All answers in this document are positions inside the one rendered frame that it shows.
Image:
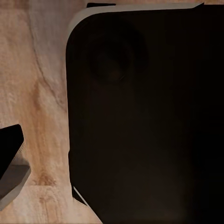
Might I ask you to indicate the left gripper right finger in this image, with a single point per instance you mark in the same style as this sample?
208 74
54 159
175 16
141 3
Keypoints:
217 139

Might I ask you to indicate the coffee table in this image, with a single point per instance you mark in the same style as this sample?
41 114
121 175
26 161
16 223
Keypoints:
12 183

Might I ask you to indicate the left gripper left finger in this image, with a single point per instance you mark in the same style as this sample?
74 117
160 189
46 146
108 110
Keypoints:
11 139

